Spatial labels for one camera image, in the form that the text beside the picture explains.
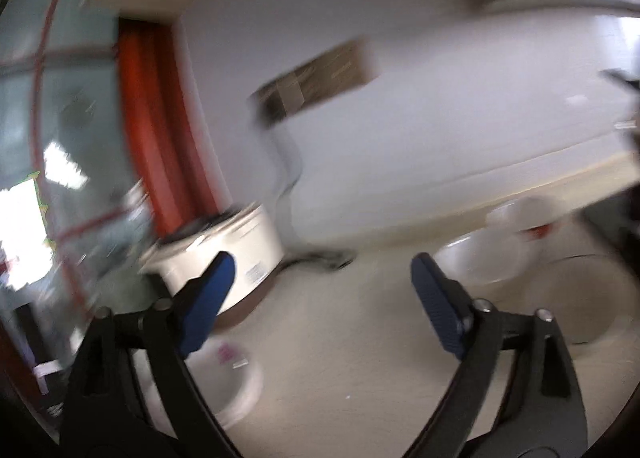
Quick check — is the large white green-rimmed bowl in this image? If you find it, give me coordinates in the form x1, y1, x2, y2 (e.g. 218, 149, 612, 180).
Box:
521, 254, 639, 346

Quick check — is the white and brown rice cooker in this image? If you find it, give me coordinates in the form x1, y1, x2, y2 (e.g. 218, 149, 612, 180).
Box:
136, 201, 286, 329

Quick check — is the black power cable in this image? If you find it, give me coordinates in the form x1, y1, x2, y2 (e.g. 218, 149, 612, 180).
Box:
259, 122, 359, 272

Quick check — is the plain white bowl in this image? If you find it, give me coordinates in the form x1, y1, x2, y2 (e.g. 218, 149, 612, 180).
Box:
433, 227, 535, 285

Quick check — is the red wooden window frame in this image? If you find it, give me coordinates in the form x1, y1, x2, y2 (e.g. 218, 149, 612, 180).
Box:
117, 19, 222, 238

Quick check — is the white floral plate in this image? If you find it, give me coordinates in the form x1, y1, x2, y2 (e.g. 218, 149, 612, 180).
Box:
132, 335, 264, 436

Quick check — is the wall power socket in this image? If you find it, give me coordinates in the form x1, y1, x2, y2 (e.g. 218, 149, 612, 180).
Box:
252, 37, 375, 129

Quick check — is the red and white bowl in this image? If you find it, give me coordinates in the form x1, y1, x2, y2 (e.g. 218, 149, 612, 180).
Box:
486, 196, 563, 240

